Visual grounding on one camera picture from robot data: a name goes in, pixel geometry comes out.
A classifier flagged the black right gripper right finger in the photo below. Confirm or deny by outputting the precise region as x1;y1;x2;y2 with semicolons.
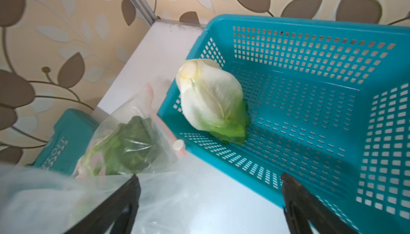
280;172;357;234

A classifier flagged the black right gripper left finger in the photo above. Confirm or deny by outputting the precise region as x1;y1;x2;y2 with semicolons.
66;175;141;234

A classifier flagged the clear blue-zip zipper bag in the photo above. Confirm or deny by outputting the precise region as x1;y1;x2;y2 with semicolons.
1;164;199;234

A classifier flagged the large chinese cabbage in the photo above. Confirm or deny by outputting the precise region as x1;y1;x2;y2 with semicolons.
79;116;163;176

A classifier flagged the small chinese cabbage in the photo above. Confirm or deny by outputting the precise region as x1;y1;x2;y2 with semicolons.
175;59;251;145

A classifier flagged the teal perforated plastic basket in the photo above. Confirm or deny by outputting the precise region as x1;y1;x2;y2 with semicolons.
158;15;410;234

